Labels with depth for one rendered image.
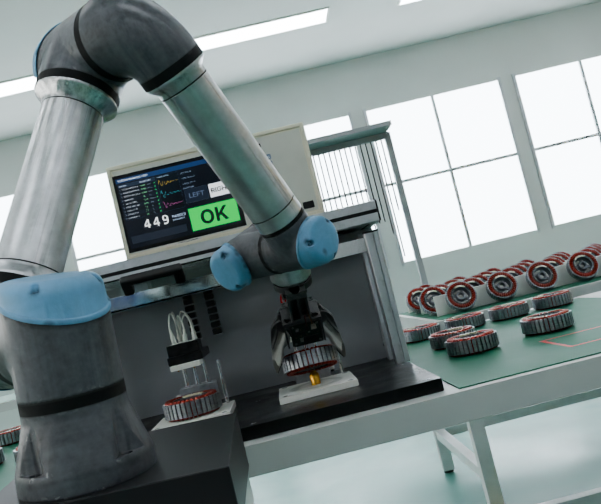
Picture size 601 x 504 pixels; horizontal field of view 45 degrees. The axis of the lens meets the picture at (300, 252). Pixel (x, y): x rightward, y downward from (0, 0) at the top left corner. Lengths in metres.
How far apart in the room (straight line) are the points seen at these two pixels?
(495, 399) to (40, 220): 0.74
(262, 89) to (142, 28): 7.17
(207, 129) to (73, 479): 0.48
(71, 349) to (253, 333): 0.92
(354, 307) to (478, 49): 7.04
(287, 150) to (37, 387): 0.93
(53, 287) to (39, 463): 0.18
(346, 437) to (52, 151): 0.62
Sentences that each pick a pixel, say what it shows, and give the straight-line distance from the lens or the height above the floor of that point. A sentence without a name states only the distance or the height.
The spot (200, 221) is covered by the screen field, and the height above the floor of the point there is 1.16.
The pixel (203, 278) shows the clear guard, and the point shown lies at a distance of 1.30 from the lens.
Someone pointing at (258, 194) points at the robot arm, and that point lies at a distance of 1.04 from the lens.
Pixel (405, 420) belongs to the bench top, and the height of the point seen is 0.72.
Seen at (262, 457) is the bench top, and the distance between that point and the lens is 1.19.
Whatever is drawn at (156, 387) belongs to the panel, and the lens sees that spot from 1.71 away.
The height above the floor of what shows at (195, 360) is 0.88.
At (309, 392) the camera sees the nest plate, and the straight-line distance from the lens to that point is 1.36.
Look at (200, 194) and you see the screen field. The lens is 1.58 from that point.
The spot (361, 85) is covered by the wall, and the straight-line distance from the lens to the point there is 8.21.
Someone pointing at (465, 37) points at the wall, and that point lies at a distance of 8.59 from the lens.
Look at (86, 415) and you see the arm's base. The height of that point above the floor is 0.89.
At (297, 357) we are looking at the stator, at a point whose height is 0.85.
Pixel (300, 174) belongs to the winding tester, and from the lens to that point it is 1.58.
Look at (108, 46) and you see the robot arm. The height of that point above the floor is 1.33.
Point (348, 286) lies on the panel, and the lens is 1.69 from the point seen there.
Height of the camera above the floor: 0.96
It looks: 3 degrees up
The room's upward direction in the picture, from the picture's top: 14 degrees counter-clockwise
